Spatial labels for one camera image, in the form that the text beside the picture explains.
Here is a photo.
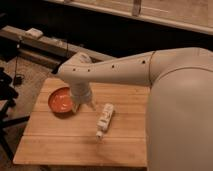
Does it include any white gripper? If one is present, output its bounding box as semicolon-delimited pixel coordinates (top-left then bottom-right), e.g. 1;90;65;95
70;83;96;113

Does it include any white plastic bottle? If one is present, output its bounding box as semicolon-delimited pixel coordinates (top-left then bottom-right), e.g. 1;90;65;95
96;103;114;139

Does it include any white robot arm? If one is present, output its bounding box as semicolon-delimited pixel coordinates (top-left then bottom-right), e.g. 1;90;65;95
57;48;213;171

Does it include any orange ceramic bowl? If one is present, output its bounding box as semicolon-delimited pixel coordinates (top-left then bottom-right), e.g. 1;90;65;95
48;87;73;114

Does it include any black tripod stand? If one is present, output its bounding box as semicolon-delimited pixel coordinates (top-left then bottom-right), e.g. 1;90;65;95
0;67;29;161

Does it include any white box on beam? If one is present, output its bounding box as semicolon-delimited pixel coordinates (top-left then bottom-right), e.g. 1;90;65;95
25;28;43;38

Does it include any long wooden beam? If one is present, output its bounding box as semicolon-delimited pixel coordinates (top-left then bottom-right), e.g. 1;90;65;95
0;25;113;61

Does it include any black cable with plug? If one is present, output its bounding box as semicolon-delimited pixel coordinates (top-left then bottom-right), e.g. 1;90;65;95
12;36;25;86

